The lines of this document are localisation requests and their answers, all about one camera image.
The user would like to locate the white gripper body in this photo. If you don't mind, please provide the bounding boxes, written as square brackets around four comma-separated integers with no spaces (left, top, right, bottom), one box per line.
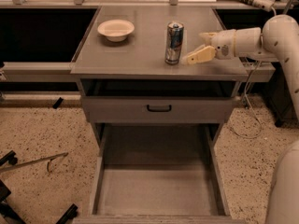
[211,29,236,60]

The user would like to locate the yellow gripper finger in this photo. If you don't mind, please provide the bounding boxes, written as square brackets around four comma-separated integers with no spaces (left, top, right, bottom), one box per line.
[199,33,216,46]
[181,45,216,64]

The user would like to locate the silver blue redbull can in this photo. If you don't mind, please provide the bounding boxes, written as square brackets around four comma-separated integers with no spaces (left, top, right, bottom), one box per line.
[164,21,184,64]

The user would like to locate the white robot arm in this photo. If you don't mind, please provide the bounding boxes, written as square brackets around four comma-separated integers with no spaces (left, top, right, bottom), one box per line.
[182,15,299,224]

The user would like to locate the grey drawer cabinet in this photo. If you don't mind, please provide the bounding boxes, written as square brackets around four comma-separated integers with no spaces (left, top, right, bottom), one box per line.
[70,5,249,224]

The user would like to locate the closed grey upper drawer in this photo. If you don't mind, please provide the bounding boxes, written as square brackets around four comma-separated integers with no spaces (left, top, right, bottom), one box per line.
[81,97,235,124]

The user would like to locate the open grey lower drawer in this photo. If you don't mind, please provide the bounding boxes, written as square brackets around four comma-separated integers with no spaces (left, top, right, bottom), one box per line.
[73,125,246,224]

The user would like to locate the white paper bowl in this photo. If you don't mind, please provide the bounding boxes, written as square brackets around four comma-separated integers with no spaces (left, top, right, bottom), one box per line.
[97,20,135,42]

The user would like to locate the black stand legs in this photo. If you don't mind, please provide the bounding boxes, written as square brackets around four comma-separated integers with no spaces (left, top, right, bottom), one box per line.
[0,149,79,224]

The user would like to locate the thin metal rod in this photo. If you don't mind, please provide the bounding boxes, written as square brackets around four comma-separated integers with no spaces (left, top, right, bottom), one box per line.
[0,152,68,174]

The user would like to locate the white cable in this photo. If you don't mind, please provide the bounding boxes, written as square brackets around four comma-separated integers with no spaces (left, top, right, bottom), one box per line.
[228,7,278,140]

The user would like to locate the black drawer handle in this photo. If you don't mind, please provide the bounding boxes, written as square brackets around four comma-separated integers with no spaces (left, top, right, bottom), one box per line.
[146,105,172,113]

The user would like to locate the small black floor bracket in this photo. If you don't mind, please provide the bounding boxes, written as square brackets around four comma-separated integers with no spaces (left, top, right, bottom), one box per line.
[52,97,64,109]

